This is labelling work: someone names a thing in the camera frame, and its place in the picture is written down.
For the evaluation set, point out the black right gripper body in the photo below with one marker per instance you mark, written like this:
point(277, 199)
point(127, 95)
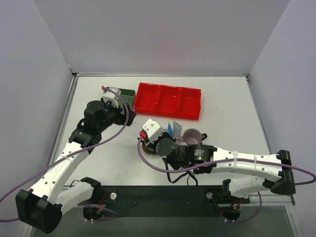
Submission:
point(167, 137)

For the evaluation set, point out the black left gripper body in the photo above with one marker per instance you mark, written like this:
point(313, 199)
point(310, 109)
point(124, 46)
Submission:
point(128, 114)

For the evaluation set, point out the white toothbrush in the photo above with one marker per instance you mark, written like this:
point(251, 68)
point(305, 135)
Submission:
point(180, 142)

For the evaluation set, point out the lilac mug black handle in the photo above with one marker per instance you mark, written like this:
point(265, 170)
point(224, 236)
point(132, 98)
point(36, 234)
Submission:
point(192, 137)

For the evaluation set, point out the blue white toothpaste tube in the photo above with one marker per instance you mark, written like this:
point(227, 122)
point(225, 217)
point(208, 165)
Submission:
point(170, 130)

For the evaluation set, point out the white toothpaste tube orange cap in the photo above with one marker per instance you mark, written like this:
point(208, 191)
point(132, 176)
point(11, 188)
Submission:
point(177, 128)

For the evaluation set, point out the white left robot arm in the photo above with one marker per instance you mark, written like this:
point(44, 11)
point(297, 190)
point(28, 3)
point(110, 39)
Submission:
point(41, 206)

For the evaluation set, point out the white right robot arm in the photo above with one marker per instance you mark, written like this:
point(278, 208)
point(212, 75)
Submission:
point(259, 173)

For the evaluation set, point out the oval wooden tray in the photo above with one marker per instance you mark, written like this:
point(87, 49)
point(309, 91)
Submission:
point(148, 149)

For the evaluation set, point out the red compartment tray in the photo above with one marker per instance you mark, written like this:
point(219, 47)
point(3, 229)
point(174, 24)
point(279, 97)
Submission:
point(168, 101)

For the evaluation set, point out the green plastic bin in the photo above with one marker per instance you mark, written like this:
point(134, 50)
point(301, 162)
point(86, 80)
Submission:
point(128, 96)

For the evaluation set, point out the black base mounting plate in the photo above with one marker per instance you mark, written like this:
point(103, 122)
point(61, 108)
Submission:
point(157, 201)

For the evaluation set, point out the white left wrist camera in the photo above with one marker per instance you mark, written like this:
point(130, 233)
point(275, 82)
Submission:
point(109, 96)

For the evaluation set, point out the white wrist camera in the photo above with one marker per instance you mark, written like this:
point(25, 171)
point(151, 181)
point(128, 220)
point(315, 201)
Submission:
point(109, 96)
point(151, 131)

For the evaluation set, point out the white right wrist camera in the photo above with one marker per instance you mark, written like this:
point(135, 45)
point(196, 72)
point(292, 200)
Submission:
point(151, 131)

